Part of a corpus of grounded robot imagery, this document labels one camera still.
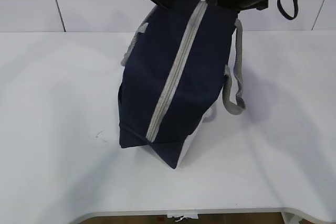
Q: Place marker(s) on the navy blue lunch bag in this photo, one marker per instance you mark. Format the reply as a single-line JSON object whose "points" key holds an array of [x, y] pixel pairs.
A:
{"points": [[179, 62]]}

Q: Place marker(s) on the white tape scrap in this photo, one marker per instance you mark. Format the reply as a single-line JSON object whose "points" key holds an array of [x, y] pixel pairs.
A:
{"points": [[179, 215]]}

